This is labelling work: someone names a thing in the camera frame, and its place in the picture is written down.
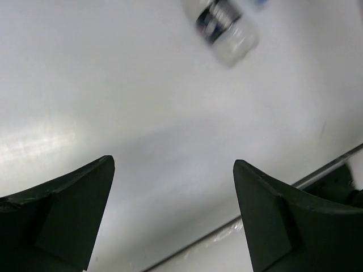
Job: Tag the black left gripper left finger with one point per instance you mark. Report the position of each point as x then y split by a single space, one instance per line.
53 226

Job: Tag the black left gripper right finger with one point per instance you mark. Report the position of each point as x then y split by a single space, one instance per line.
317 228

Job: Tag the clear bottle black label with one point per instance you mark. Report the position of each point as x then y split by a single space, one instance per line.
224 27

